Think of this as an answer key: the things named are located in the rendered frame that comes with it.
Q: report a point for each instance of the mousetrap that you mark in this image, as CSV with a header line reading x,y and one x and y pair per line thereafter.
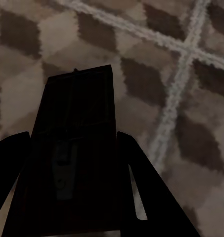
x,y
69,181

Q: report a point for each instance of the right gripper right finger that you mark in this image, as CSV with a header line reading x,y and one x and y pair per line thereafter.
x,y
165,216

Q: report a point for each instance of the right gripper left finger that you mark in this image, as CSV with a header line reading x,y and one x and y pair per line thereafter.
x,y
14,151

